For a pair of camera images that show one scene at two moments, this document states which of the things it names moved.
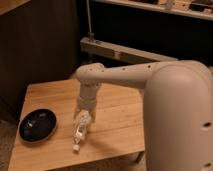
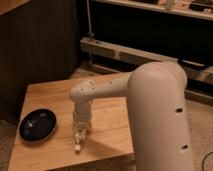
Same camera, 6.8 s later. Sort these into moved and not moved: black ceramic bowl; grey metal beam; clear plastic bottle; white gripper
Moved: white gripper
Not moved: grey metal beam; black ceramic bowl; clear plastic bottle
